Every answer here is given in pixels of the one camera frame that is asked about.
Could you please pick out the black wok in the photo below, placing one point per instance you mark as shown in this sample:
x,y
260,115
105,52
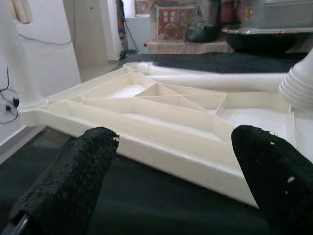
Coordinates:
x,y
256,41

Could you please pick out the black plastic bag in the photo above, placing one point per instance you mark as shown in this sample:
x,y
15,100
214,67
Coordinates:
x,y
203,27

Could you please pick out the white plastic children table top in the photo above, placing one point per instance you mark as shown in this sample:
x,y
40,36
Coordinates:
x,y
171,137

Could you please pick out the red printed cardboard box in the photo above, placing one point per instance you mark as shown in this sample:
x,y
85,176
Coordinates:
x,y
172,24

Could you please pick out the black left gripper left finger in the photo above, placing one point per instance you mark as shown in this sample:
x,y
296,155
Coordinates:
x,y
68,186

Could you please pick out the clear plastic storage bin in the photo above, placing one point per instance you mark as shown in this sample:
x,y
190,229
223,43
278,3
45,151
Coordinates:
x,y
281,14

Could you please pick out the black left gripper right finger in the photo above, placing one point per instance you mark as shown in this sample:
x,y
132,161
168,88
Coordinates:
x,y
281,186

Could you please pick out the beige cloth covered shelf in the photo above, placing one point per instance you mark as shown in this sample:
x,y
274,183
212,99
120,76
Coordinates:
x,y
183,47

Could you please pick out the white plastic table leg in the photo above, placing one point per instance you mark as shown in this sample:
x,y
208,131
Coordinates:
x,y
232,84
298,85

